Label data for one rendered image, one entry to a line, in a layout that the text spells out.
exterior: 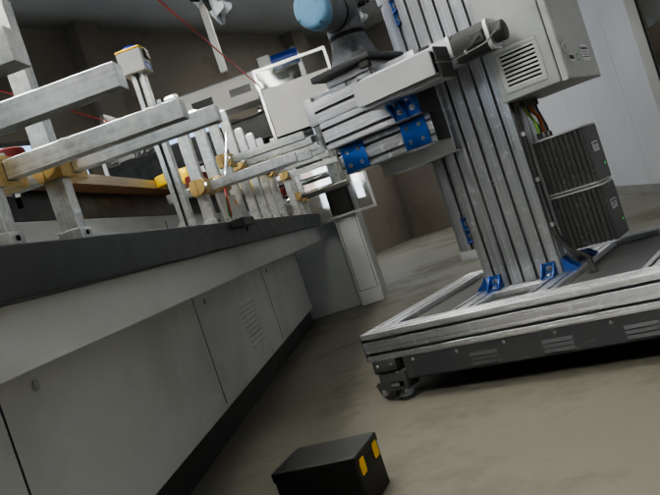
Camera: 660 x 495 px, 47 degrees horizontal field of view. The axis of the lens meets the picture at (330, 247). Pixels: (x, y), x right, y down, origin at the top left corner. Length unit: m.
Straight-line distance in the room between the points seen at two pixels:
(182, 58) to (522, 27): 7.31
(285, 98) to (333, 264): 1.19
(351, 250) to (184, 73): 4.65
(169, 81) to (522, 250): 7.03
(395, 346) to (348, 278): 2.98
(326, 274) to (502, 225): 3.01
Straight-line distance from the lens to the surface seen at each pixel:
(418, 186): 11.93
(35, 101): 0.95
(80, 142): 1.19
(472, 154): 2.40
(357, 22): 2.41
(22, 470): 1.48
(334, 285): 5.28
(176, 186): 2.13
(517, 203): 2.36
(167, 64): 9.11
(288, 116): 5.17
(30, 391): 1.56
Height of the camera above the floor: 0.58
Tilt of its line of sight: 1 degrees down
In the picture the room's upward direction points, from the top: 18 degrees counter-clockwise
